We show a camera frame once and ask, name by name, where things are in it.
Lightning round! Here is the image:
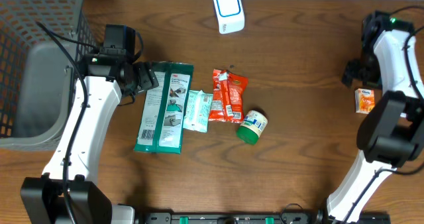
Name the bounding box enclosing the red snack bag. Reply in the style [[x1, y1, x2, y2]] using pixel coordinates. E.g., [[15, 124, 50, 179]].
[[209, 69, 233, 122], [227, 73, 248, 123]]

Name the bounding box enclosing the left black cable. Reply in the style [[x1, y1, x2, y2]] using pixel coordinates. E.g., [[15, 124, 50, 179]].
[[34, 20, 145, 224]]

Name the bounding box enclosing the white barcode scanner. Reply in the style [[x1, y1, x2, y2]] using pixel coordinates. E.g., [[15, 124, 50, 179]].
[[213, 0, 245, 34]]

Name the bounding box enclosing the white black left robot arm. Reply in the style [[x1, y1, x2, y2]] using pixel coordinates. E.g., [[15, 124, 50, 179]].
[[20, 25, 158, 224]]

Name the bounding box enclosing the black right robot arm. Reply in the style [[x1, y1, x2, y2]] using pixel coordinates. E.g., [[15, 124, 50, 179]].
[[316, 11, 423, 223]]

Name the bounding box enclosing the orange tissue pack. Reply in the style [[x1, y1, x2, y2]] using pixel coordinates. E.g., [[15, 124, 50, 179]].
[[355, 88, 375, 114]]

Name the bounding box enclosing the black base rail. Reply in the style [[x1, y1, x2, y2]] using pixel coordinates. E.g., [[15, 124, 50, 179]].
[[136, 211, 315, 224]]

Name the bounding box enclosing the grey plastic mesh basket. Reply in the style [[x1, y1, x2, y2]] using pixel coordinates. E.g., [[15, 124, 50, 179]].
[[1, 0, 97, 151]]

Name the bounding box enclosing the light blue tissue pack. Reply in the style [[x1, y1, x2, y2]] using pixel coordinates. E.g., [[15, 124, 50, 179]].
[[183, 90, 213, 133]]

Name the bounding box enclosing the green capped white jar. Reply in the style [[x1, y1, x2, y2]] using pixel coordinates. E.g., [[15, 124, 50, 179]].
[[237, 110, 268, 145]]

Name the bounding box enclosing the green white package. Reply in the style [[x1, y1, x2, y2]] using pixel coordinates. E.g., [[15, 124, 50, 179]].
[[134, 62, 194, 154]]

